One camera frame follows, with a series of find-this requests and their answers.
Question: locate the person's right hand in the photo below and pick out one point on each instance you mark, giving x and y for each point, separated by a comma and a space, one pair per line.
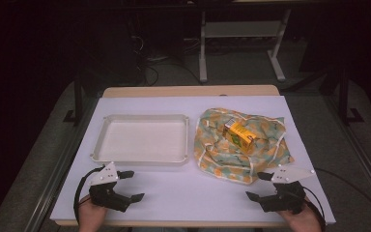
302, 222

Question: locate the black metal stand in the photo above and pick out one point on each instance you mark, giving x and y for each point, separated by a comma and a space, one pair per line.
344, 96

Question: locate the orange and green patterned cloth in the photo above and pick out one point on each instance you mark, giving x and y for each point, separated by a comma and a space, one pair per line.
215, 154

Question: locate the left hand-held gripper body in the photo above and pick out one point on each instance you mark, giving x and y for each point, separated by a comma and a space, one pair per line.
104, 193

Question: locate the white metal desk frame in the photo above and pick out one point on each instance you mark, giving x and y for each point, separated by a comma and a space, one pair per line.
241, 29

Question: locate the white plastic tray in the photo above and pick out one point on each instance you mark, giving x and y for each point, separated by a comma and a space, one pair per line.
143, 140

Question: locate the white table mat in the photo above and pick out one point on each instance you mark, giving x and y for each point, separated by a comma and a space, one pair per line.
180, 193

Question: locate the person's left hand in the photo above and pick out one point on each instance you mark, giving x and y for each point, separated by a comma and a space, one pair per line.
90, 217

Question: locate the orange yellow snack packet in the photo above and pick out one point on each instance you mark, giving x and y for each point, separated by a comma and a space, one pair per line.
241, 135

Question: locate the aluminium rail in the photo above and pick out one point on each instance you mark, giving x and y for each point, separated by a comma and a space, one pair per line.
54, 180
360, 151

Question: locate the wooden table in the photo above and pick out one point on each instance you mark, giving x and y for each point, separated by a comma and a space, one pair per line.
190, 91

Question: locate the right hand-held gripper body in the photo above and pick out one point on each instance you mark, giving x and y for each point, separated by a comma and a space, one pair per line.
286, 196

